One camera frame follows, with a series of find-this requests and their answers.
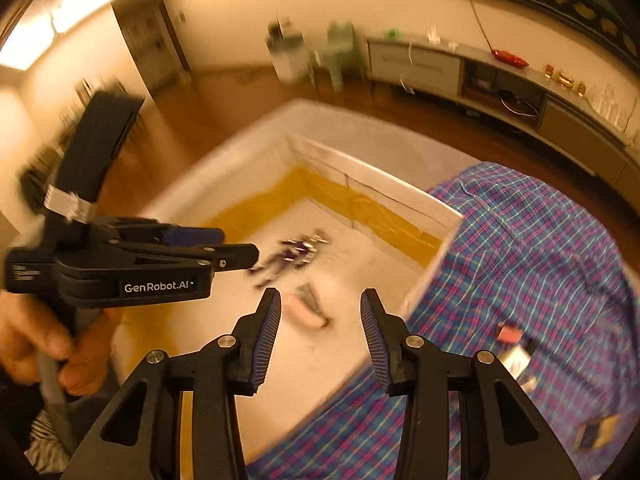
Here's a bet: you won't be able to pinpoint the cluster of clear glass cups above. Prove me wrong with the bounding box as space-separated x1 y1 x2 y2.
589 84 632 130

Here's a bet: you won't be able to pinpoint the green plastic chair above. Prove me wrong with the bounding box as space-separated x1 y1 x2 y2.
313 20 364 92

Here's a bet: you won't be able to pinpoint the thin wall cable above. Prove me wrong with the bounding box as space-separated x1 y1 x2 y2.
467 0 497 54

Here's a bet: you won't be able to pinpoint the wooden door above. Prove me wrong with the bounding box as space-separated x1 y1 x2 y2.
112 0 194 97

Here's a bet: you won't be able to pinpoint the striped cloth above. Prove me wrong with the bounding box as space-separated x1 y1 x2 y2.
24 409 77 474

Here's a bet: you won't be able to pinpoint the white cardboard box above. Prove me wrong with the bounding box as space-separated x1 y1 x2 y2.
107 99 466 467

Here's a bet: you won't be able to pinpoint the blue plaid cloth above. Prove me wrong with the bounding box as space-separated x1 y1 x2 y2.
245 161 627 480

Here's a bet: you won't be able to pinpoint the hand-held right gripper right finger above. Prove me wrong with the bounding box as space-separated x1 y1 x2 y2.
360 288 583 480

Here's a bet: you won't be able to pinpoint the red ornament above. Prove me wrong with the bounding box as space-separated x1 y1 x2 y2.
490 48 529 69

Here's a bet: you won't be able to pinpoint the white hanging cable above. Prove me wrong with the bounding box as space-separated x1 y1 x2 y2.
399 41 417 94

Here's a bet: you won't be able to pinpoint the long grey tv cabinet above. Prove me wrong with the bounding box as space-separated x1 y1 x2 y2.
365 34 640 192

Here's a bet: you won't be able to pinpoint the pink tube-shaped item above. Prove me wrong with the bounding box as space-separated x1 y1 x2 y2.
286 294 331 331

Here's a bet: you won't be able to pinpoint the cables inside cabinet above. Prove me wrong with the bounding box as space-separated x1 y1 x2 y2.
499 89 542 119

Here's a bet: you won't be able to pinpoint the ceiling light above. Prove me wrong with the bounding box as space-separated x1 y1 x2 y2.
0 7 117 70

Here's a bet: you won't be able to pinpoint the person's left hand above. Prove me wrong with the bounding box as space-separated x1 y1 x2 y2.
0 290 122 397

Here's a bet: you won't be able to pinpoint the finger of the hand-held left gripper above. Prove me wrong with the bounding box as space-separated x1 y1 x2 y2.
60 242 259 281
107 225 227 247

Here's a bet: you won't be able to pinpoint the purple toy figure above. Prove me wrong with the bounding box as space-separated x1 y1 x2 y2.
249 229 332 289

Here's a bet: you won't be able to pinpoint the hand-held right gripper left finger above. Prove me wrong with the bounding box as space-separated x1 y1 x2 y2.
60 287 283 480

